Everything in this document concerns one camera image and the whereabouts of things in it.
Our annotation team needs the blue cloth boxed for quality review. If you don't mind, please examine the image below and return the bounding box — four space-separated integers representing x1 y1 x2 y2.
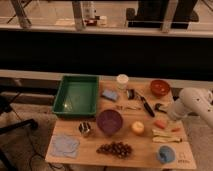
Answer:
51 134 80 158

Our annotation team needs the white plastic cup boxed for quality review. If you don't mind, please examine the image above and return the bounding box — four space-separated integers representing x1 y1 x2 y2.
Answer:
116 74 129 90

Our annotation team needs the bunch of dark grapes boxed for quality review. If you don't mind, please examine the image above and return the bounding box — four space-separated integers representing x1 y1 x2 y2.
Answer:
96 142 133 159

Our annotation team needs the black chair base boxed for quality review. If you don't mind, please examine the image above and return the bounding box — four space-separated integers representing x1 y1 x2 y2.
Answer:
0 94 39 171

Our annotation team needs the blue sponge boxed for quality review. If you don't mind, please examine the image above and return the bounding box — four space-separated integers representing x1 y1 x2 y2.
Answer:
102 89 118 101

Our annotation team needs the black handled knife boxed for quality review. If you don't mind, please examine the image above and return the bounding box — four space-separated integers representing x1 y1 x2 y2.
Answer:
136 92 155 117

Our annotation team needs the green plastic tray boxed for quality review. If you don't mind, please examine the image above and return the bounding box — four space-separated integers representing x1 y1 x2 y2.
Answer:
52 76 99 118

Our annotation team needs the black rectangular block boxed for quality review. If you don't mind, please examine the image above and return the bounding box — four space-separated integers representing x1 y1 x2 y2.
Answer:
154 103 168 113

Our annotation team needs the purple bowl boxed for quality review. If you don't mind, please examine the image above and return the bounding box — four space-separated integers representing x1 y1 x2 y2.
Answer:
96 109 123 136

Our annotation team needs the small metal utensil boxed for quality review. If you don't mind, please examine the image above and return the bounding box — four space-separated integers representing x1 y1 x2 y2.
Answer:
116 105 141 110

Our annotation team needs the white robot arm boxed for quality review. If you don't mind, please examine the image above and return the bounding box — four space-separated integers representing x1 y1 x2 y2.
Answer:
167 87 213 129

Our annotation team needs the small metal can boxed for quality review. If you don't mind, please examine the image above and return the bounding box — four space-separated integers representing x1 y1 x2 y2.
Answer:
127 89 135 100

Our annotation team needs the metal cup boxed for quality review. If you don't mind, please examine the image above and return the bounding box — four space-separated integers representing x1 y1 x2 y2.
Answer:
78 122 92 137

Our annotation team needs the blue plastic cup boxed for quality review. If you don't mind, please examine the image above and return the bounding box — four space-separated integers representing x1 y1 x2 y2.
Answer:
156 146 175 164

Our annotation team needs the yellow round fruit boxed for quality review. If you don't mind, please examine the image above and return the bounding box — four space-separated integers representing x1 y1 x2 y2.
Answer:
131 121 145 135

